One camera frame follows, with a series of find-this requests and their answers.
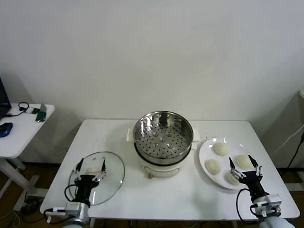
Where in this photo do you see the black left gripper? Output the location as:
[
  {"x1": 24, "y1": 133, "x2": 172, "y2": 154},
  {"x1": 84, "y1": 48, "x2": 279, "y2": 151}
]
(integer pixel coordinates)
[{"x1": 70, "y1": 158, "x2": 107, "y2": 207}]

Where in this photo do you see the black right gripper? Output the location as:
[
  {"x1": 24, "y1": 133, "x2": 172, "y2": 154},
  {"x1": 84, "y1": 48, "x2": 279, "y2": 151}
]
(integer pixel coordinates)
[{"x1": 228, "y1": 154, "x2": 266, "y2": 198}]

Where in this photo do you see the white steamed baozi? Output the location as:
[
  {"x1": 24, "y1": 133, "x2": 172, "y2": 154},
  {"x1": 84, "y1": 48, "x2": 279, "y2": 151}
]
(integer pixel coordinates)
[
  {"x1": 235, "y1": 153, "x2": 253, "y2": 170},
  {"x1": 213, "y1": 142, "x2": 230, "y2": 157},
  {"x1": 204, "y1": 159, "x2": 223, "y2": 175},
  {"x1": 224, "y1": 170, "x2": 240, "y2": 185}
]

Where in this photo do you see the round glass pot lid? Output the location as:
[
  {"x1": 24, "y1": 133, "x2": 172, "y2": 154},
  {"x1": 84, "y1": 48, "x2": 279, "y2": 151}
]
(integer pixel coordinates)
[{"x1": 68, "y1": 151, "x2": 126, "y2": 206}]

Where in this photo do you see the perforated stainless steel steamer basket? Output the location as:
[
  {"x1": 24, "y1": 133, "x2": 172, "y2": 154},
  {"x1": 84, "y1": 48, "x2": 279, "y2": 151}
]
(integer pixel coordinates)
[{"x1": 132, "y1": 110, "x2": 194, "y2": 166}]

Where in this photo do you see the large white round plate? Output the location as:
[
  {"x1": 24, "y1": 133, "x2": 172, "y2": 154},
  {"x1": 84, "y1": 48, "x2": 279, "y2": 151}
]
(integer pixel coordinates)
[{"x1": 199, "y1": 137, "x2": 259, "y2": 190}]

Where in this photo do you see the white floor power strip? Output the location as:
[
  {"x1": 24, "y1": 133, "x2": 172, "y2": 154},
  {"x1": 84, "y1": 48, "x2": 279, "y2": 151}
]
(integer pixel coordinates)
[{"x1": 20, "y1": 196, "x2": 45, "y2": 212}]

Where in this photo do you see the white electric cooking pot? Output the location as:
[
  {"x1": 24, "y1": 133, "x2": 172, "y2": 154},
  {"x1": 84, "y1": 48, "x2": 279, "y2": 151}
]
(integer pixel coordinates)
[{"x1": 126, "y1": 127, "x2": 200, "y2": 180}]

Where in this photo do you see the white side table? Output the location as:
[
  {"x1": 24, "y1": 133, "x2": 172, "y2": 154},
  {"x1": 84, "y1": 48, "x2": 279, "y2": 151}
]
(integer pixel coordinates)
[{"x1": 0, "y1": 103, "x2": 56, "y2": 212}]

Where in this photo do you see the blue computer mouse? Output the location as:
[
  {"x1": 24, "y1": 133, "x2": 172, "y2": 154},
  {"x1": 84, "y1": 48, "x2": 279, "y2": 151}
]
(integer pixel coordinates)
[{"x1": 0, "y1": 122, "x2": 13, "y2": 138}]

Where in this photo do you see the dark laptop computer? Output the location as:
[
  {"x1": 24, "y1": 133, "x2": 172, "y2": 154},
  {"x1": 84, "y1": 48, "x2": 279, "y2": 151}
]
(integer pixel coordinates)
[{"x1": 0, "y1": 76, "x2": 12, "y2": 119}]

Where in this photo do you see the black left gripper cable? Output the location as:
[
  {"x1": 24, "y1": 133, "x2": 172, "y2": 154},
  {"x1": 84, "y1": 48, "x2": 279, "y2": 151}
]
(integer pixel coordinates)
[{"x1": 64, "y1": 184, "x2": 80, "y2": 202}]

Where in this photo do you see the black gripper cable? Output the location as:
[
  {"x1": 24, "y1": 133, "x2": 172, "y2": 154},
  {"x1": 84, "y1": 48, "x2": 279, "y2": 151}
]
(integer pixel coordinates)
[
  {"x1": 64, "y1": 184, "x2": 80, "y2": 202},
  {"x1": 236, "y1": 188, "x2": 258, "y2": 225}
]

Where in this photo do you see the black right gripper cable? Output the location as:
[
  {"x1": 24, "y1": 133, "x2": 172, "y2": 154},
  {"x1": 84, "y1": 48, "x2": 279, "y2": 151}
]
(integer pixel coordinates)
[{"x1": 236, "y1": 188, "x2": 258, "y2": 225}]

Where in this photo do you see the right wrist camera unit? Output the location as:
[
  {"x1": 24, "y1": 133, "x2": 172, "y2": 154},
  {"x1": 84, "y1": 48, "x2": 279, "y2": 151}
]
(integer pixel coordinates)
[{"x1": 251, "y1": 194, "x2": 282, "y2": 218}]

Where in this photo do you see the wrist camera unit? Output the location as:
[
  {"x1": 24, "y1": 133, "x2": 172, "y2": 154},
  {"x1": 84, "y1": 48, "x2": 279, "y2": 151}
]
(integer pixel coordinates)
[
  {"x1": 251, "y1": 194, "x2": 282, "y2": 218},
  {"x1": 44, "y1": 207, "x2": 67, "y2": 218}
]

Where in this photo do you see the left wrist camera unit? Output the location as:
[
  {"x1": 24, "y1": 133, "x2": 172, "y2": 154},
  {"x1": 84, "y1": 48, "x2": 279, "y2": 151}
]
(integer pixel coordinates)
[{"x1": 44, "y1": 207, "x2": 67, "y2": 218}]

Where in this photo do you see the black wall cable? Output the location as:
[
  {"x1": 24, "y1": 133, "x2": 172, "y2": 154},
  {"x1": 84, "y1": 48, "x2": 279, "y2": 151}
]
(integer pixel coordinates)
[{"x1": 286, "y1": 132, "x2": 304, "y2": 169}]

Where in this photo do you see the white wall cable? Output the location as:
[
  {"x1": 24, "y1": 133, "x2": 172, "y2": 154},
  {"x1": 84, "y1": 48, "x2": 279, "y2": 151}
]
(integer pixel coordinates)
[{"x1": 273, "y1": 123, "x2": 304, "y2": 154}]

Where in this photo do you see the black looped thin cable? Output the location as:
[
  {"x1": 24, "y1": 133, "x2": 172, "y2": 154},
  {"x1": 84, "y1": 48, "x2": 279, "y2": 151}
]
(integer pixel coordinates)
[{"x1": 4, "y1": 102, "x2": 30, "y2": 118}]

